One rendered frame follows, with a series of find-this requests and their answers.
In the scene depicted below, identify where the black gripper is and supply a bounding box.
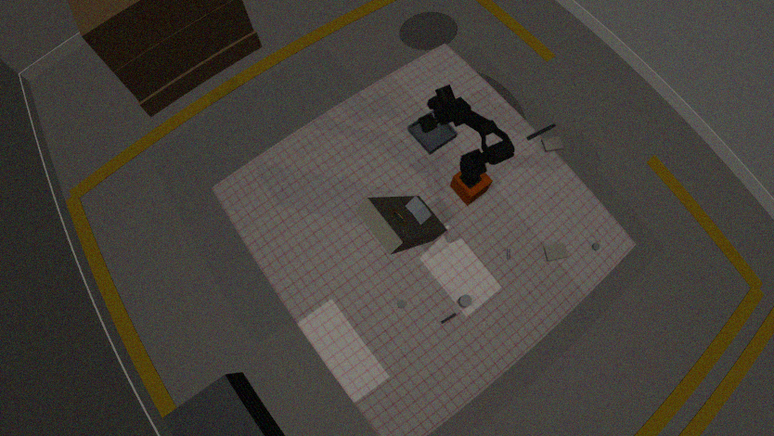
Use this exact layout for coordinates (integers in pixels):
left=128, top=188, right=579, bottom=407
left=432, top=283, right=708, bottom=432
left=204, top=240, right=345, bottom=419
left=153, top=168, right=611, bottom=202
left=418, top=109, right=450, bottom=134

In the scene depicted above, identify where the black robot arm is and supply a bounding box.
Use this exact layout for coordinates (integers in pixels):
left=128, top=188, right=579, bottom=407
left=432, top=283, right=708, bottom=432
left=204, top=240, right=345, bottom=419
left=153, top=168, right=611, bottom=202
left=427, top=84, right=514, bottom=188

